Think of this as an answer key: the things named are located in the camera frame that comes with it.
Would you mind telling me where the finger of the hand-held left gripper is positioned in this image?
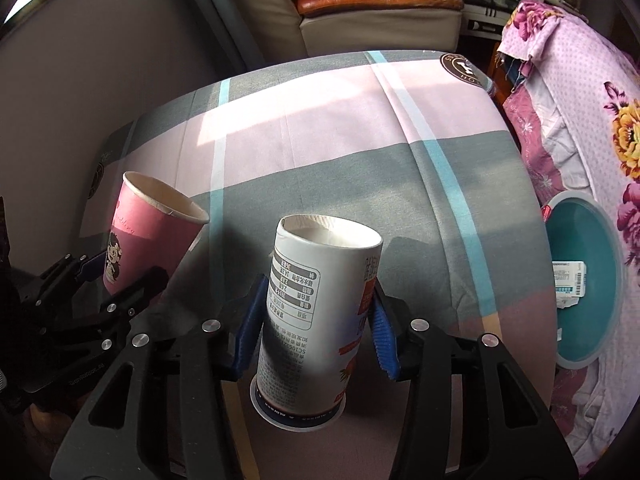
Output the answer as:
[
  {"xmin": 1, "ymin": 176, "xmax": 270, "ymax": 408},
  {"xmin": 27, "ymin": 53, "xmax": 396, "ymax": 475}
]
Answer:
[
  {"xmin": 30, "ymin": 249, "xmax": 110, "ymax": 311},
  {"xmin": 97, "ymin": 266, "xmax": 169, "ymax": 326}
]

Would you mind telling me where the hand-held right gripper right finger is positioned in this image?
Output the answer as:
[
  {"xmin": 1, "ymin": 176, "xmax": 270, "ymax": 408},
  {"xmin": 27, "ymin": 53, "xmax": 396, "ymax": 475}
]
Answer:
[{"xmin": 370, "ymin": 280, "xmax": 581, "ymax": 480}]

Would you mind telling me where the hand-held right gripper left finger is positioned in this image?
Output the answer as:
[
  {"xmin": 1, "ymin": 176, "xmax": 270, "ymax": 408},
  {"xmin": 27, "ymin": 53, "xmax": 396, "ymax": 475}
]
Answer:
[{"xmin": 50, "ymin": 274, "xmax": 271, "ymax": 480}]

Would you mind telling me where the pink cartoon paper cup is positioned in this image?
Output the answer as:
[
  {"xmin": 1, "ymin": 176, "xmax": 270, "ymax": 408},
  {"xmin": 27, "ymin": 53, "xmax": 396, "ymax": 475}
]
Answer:
[{"xmin": 102, "ymin": 171, "xmax": 210, "ymax": 297}]

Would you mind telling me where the strawberry drink bottle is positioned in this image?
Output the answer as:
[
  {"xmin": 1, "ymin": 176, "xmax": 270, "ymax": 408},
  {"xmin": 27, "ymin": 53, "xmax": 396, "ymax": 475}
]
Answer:
[{"xmin": 248, "ymin": 214, "xmax": 383, "ymax": 432}]

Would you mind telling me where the grey upholstered panel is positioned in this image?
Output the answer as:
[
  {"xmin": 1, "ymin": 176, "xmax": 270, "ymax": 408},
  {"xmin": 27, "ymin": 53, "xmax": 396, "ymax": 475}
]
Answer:
[{"xmin": 0, "ymin": 0, "xmax": 246, "ymax": 271}]

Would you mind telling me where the blue cloth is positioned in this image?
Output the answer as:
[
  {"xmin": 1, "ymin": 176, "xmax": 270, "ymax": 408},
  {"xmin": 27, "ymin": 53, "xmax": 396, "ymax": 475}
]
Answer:
[{"xmin": 495, "ymin": 55, "xmax": 526, "ymax": 92}]

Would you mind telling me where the beige sofa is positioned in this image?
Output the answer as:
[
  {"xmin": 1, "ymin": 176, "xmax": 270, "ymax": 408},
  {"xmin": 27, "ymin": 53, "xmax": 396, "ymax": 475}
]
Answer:
[{"xmin": 220, "ymin": 0, "xmax": 463, "ymax": 56}]

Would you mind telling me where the pink floral blanket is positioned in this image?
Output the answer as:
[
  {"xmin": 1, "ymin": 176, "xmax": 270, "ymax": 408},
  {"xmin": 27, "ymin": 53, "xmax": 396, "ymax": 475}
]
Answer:
[{"xmin": 500, "ymin": 0, "xmax": 640, "ymax": 480}]

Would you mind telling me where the grey post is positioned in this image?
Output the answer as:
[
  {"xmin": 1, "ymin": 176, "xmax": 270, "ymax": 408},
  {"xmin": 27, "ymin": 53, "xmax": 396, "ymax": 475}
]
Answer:
[{"xmin": 175, "ymin": 0, "xmax": 266, "ymax": 71}]

